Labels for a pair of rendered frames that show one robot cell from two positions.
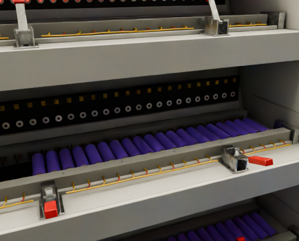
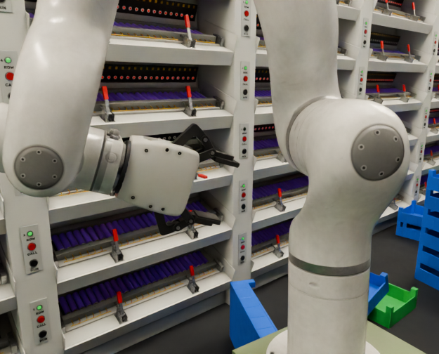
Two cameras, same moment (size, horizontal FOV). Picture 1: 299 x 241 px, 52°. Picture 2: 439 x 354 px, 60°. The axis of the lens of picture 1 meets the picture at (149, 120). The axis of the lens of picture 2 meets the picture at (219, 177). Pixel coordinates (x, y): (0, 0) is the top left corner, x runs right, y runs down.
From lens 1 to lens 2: 0.75 m
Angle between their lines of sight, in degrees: 23
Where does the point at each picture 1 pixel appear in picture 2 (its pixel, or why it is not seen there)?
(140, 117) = not seen: hidden behind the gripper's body
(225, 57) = not seen: hidden behind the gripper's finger
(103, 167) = not seen: hidden behind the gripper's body
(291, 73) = (223, 131)
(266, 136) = (207, 163)
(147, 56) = (159, 126)
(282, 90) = (219, 138)
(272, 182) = (207, 185)
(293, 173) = (217, 182)
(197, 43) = (181, 121)
